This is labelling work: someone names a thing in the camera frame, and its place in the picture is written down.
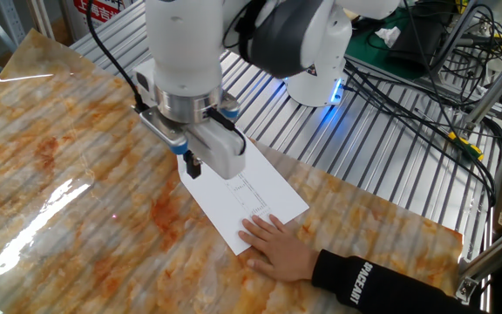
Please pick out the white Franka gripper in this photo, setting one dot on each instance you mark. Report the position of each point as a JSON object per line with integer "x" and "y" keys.
{"x": 220, "y": 148}

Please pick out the white printed paper sheet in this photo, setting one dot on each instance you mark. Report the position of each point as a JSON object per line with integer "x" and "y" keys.
{"x": 251, "y": 196}

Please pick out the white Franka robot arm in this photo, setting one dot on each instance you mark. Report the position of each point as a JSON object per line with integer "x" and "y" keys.
{"x": 185, "y": 43}

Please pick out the black sleeved forearm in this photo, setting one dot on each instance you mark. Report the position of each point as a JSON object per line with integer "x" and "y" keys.
{"x": 364, "y": 288}

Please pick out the bare human hand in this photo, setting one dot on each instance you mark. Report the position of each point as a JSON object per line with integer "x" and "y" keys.
{"x": 281, "y": 253}

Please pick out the orange marble pattern mat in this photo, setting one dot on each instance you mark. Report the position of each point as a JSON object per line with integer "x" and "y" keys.
{"x": 59, "y": 131}

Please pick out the white board with red sign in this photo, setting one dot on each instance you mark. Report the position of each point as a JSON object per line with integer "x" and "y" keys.
{"x": 103, "y": 11}

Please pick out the green mat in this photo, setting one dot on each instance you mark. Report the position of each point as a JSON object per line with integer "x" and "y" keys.
{"x": 364, "y": 50}

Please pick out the pale wooden slats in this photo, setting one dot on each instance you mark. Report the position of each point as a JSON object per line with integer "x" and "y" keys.
{"x": 37, "y": 13}

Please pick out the crumpled white tissue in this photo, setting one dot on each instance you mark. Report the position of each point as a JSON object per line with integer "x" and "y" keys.
{"x": 388, "y": 36}

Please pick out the black device box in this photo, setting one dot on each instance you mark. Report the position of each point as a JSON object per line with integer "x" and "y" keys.
{"x": 421, "y": 39}

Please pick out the aluminium profile strut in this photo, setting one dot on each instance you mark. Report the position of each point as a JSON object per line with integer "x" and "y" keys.
{"x": 499, "y": 83}
{"x": 456, "y": 39}
{"x": 495, "y": 257}

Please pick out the silver camera with blue caps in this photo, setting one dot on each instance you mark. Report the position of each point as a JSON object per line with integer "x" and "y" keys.
{"x": 164, "y": 131}

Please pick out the grey perforated metal post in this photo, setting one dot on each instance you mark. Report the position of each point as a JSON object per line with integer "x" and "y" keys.
{"x": 13, "y": 19}

